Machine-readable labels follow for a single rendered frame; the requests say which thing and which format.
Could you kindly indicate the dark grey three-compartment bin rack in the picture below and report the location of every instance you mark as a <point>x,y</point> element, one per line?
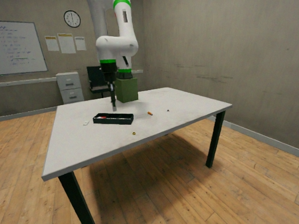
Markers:
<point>122,119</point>

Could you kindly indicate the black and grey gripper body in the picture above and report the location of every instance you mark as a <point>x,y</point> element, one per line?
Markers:
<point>110,77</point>

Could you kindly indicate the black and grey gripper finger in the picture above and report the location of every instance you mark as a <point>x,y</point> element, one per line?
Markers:
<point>112,90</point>

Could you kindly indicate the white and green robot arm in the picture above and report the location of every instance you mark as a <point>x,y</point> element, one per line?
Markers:
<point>114,52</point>

